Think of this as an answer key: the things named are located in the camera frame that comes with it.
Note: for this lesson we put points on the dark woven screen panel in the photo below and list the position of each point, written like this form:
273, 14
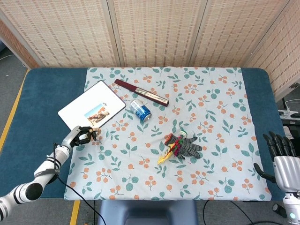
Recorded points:
14, 44

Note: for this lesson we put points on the grey striped knit glove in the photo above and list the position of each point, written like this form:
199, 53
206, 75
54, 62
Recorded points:
187, 147

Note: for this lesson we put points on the floral leaf print tablecloth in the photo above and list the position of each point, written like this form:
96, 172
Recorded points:
211, 140

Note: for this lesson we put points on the dark red folded fan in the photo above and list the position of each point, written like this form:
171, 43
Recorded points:
140, 92

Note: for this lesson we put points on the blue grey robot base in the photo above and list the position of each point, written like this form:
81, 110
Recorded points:
147, 212

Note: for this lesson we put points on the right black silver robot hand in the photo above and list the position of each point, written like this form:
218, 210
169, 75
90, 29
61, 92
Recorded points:
288, 173

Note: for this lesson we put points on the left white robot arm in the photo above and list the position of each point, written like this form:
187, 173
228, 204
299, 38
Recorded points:
44, 171

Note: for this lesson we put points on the blue felt table cover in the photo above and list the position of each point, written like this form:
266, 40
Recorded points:
47, 93

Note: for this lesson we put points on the white board with photo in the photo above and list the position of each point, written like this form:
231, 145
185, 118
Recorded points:
93, 100

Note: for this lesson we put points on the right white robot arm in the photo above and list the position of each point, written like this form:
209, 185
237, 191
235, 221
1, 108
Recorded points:
291, 208

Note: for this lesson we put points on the colourful feather shuttlecock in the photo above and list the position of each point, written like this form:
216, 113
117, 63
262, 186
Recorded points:
162, 160

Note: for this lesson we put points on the crushed blue drink can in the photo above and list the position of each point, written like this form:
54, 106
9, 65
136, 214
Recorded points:
140, 110

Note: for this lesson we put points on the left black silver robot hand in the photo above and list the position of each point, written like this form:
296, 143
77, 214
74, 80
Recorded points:
71, 138

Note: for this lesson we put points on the woven bamboo screen panel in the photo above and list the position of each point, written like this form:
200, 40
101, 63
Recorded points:
63, 30
157, 30
281, 51
234, 30

